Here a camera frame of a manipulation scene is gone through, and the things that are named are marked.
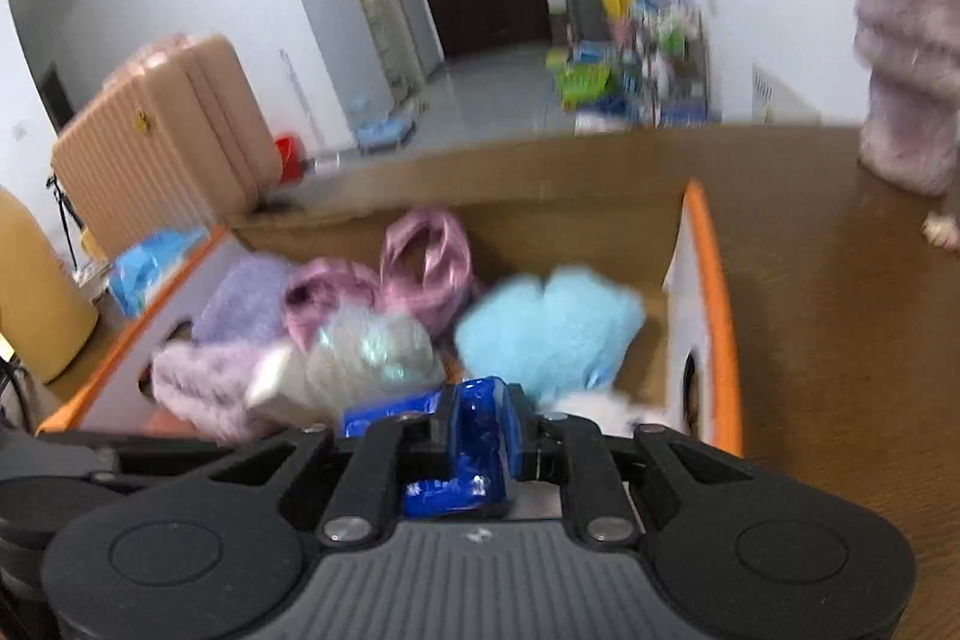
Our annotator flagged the orange cardboard box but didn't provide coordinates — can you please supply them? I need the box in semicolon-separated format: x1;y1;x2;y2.
33;178;744;462

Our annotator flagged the light blue plush toy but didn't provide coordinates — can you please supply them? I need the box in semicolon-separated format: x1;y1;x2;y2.
453;268;648;405

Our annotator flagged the cluttered storage cart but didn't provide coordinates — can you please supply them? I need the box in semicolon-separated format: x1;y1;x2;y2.
550;0;710;132

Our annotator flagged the clear green ball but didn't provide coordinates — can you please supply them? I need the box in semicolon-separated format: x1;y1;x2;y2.
307;305;448;409

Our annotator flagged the pink textured vase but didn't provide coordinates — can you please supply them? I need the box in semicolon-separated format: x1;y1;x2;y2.
854;0;960;196

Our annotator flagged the peach ribbed suitcase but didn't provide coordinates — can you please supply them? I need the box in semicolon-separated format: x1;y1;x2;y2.
50;33;285;244

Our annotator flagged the blue tissue pack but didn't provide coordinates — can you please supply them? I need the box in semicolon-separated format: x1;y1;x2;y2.
108;227;209;319

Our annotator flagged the yellow thermos jug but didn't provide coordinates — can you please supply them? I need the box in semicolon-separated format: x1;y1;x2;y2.
0;185;101;387

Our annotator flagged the pink satin scrunchie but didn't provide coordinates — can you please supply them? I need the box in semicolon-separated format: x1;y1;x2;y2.
283;206;482;349

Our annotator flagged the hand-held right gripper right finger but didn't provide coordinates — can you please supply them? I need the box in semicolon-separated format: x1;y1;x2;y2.
504;383;760;546

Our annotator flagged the blue plastic packet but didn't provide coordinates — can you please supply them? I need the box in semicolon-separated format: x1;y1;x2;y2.
343;377;520;522

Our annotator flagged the fallen pink petal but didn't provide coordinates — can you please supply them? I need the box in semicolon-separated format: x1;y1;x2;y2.
922;212;960;252

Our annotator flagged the white wall radiator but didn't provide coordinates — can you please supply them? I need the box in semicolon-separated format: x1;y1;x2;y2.
751;62;819;124

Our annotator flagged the red floor item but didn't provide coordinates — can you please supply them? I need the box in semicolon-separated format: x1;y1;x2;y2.
273;133;309;184

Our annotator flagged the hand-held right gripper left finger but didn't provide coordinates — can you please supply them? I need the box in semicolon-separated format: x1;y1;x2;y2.
187;385;464;545

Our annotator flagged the blue floor tray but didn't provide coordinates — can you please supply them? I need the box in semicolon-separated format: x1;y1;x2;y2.
352;114;418;154

